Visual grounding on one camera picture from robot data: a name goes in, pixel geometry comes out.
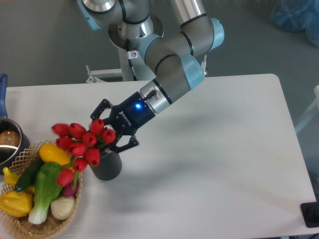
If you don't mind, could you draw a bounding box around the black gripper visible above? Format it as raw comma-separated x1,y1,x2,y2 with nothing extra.
90,91,156,153

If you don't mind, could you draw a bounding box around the red tulip bouquet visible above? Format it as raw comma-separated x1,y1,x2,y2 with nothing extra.
51,119,116,188

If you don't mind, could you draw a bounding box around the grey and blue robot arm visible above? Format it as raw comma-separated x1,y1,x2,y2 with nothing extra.
78,0,224,153

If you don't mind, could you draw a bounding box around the dark grey ribbed vase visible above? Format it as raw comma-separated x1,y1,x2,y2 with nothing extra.
90,151,122,181

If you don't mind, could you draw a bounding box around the yellow squash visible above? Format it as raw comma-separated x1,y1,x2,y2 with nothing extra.
39,143,73,169

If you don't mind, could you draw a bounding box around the pink radish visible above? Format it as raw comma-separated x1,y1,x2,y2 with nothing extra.
62,180,79,197

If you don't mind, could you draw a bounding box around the green bok choy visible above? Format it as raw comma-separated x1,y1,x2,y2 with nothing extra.
28,162,62,225

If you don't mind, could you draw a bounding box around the white garlic bulb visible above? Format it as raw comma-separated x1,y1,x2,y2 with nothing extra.
50,196,75,220

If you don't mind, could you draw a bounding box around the blue saucepan with lid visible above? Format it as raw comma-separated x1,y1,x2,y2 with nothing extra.
0,74,30,174

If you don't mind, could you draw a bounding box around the green cucumber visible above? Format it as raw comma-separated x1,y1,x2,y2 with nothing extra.
14,155,44,192

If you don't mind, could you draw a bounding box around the small yellow gourd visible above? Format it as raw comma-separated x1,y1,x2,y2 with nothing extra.
2,167,35,195

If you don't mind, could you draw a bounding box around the yellow pumpkin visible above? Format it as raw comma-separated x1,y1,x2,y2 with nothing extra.
0,191,33,218

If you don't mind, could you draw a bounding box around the woven wicker basket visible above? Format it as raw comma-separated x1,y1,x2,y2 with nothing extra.
0,140,83,239

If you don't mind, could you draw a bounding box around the blue plastic bag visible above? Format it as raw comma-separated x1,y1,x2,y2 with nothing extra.
271,0,319,47

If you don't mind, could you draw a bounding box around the black device at table edge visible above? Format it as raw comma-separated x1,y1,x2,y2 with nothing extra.
300,202,319,228

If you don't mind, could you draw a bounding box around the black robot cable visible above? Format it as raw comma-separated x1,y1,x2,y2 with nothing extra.
126,38,138,81

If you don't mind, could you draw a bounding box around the white frame at right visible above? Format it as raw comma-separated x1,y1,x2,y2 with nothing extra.
295,85,319,134

